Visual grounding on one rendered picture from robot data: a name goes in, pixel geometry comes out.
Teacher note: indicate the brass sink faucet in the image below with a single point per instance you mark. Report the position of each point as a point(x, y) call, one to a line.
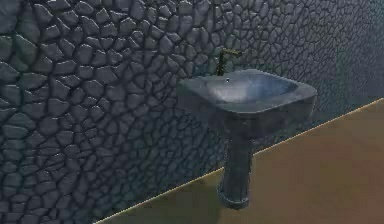
point(221, 63)

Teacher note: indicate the dark grey pedestal sink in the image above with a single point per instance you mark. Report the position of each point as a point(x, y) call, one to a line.
point(240, 120)

